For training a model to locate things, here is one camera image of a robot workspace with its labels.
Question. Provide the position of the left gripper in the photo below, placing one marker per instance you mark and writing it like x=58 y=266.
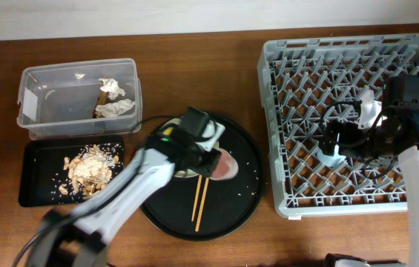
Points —
x=207 y=172

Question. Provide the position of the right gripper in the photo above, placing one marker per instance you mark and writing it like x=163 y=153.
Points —
x=346 y=131

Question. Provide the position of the blue cup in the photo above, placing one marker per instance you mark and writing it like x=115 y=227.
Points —
x=331 y=161

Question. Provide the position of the pink cup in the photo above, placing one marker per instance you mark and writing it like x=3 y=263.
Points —
x=227 y=167

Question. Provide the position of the white napkin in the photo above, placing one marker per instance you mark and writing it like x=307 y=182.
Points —
x=113 y=109
x=111 y=88

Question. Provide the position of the food scraps pile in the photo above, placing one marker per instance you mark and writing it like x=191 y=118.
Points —
x=89 y=172

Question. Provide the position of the yellow bowl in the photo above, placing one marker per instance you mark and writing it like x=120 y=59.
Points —
x=166 y=131

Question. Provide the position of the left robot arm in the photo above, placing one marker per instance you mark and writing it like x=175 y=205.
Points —
x=82 y=237

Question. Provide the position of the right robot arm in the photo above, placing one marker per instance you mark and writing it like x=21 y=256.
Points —
x=390 y=139

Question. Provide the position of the grey dishwasher rack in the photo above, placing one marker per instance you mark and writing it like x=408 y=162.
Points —
x=303 y=80

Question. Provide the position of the clear plastic waste bin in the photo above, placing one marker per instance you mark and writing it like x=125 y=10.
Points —
x=59 y=100

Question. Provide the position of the grey round plate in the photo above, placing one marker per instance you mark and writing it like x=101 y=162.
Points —
x=187 y=173

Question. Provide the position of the left wooden chopstick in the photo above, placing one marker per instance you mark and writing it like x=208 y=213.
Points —
x=196 y=198

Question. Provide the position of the wooden chopstick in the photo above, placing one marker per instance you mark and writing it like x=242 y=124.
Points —
x=196 y=198
x=201 y=206

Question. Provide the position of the right wooden chopstick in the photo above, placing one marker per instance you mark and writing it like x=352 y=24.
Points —
x=201 y=206

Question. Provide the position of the round black serving tray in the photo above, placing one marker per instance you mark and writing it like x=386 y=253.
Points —
x=228 y=204

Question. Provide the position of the gold foil wrapper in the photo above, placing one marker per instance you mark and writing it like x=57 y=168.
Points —
x=102 y=98

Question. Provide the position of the black rectangular tray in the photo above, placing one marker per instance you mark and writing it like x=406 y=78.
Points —
x=44 y=181

